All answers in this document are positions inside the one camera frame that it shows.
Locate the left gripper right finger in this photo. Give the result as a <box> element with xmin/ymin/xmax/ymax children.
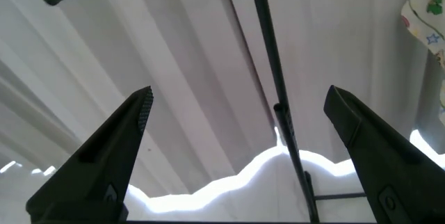
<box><xmin>323</xmin><ymin>84</ymin><xmax>445</xmax><ymax>224</ymax></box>

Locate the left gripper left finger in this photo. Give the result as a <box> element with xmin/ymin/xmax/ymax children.
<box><xmin>26</xmin><ymin>85</ymin><xmax>154</xmax><ymax>223</ymax></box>

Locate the cream printed garment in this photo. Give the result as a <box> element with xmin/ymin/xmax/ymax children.
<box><xmin>400</xmin><ymin>0</ymin><xmax>445</xmax><ymax>115</ymax></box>

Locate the black clothes rack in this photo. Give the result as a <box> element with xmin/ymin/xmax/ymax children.
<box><xmin>40</xmin><ymin>0</ymin><xmax>369</xmax><ymax>223</ymax></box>

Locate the white curtain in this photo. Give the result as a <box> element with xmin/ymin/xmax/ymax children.
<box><xmin>0</xmin><ymin>0</ymin><xmax>445</xmax><ymax>199</ymax></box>

